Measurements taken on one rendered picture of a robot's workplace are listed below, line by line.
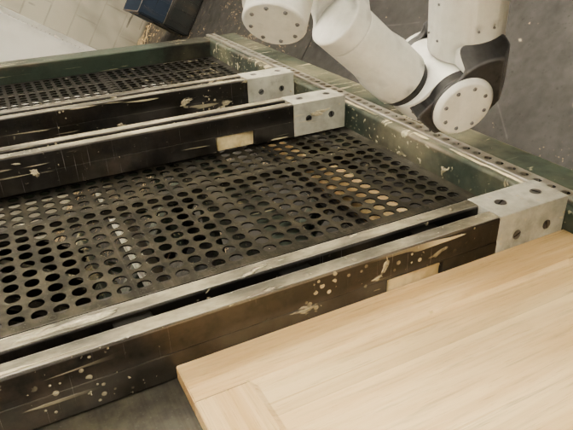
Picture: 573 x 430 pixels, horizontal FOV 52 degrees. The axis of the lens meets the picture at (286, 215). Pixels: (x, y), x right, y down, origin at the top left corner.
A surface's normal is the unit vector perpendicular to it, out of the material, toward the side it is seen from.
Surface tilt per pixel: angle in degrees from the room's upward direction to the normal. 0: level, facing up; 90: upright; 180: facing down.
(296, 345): 58
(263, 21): 86
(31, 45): 90
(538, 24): 0
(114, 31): 90
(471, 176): 33
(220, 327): 90
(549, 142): 0
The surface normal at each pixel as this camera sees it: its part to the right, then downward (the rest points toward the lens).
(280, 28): -0.19, 0.93
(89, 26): 0.46, 0.39
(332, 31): -0.68, -0.36
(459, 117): 0.28, 0.68
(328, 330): -0.03, -0.88
